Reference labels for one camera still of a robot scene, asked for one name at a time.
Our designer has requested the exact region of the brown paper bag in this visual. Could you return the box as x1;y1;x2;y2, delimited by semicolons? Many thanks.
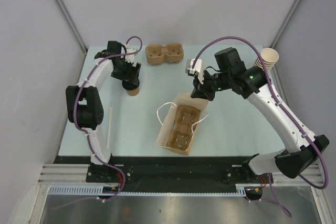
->
156;92;208;155

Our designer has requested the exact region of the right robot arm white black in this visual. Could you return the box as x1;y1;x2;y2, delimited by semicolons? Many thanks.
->
186;47;330;183

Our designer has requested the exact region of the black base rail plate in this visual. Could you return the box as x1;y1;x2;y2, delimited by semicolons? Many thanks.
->
52;155;308;196

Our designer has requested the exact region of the brown pulp cup carrier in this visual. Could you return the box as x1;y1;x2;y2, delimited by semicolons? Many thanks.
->
145;43;184;66

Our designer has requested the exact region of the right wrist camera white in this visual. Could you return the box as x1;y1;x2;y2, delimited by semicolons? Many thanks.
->
185;58;204;84

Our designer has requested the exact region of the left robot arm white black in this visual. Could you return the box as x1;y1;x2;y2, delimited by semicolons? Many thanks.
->
66;41;142;182

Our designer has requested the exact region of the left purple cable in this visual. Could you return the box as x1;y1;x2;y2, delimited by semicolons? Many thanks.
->
51;36;144;210

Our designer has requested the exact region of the brown paper coffee cup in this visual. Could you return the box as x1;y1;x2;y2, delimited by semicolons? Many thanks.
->
126;87;140;97

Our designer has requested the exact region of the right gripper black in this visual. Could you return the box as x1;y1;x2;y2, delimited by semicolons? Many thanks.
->
191;68;232;102

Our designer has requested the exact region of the black coffee cup lid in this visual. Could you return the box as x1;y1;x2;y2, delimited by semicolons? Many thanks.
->
122;79;140;91

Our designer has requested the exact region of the white wrapped straw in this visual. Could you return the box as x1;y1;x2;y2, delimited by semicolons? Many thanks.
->
107;107;113;152

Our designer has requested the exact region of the white cable duct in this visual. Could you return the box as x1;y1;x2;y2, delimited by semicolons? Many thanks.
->
48;183;263;197

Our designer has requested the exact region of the single brown pulp carrier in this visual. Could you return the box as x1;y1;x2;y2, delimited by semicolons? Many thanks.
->
167;105;201;151

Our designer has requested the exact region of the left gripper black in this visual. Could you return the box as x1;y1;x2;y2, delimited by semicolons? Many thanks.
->
111;58;140;85

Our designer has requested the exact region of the stack of paper cups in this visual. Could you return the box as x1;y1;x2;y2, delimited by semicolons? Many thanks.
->
260;48;279;72

